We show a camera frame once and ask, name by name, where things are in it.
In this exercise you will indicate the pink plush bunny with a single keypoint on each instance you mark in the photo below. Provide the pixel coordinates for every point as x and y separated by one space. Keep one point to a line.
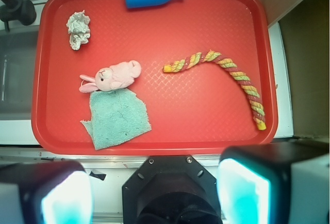
112 78

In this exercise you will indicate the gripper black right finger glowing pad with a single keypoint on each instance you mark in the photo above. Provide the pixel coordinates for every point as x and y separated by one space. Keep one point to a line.
285 182

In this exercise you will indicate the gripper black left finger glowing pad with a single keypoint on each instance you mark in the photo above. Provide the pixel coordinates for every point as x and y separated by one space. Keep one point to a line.
46 192

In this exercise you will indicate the crumpled white paper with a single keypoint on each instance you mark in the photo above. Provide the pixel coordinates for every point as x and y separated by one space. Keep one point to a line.
78 29

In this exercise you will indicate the black octagonal mount plate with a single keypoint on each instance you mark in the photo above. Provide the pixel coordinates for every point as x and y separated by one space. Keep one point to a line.
171 189

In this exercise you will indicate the teal terry cloth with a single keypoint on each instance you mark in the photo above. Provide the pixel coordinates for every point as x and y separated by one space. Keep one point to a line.
116 117

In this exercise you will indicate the stainless steel sink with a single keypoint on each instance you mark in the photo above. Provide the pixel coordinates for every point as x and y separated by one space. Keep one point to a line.
18 54

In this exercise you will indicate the red plastic tray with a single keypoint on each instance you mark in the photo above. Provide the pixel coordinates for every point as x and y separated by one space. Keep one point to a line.
201 110

